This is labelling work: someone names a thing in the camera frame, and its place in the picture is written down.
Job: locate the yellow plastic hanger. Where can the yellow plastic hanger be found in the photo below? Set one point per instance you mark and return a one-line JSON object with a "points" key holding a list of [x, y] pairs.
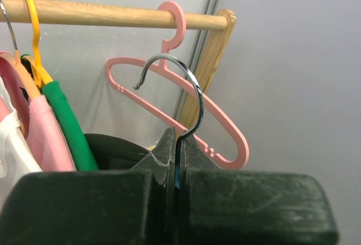
{"points": [[40, 75]]}

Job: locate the pink t shirt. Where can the pink t shirt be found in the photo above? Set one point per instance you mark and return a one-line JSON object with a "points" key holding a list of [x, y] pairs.
{"points": [[43, 133]]}

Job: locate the orange plastic hanger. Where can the orange plastic hanger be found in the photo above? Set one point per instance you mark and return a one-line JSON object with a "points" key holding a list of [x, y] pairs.
{"points": [[15, 62]]}

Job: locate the green t shirt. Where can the green t shirt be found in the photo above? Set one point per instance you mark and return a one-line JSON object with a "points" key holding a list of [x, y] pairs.
{"points": [[77, 143]]}

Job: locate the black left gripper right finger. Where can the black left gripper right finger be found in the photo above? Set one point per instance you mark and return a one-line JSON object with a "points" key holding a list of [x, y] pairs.
{"points": [[248, 207]]}

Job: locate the black t shirt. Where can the black t shirt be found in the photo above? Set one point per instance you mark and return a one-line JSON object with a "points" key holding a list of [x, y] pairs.
{"points": [[112, 153]]}

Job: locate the wooden clothes rack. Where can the wooden clothes rack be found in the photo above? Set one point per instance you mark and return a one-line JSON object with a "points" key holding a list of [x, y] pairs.
{"points": [[75, 13]]}

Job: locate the pink plastic hanger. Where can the pink plastic hanger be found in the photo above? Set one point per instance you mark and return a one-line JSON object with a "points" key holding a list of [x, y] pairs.
{"points": [[183, 92]]}

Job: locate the white t shirt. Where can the white t shirt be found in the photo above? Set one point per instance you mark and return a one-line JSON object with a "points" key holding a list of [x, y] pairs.
{"points": [[16, 157]]}

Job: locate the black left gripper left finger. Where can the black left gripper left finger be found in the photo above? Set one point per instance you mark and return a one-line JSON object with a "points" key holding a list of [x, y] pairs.
{"points": [[101, 207]]}

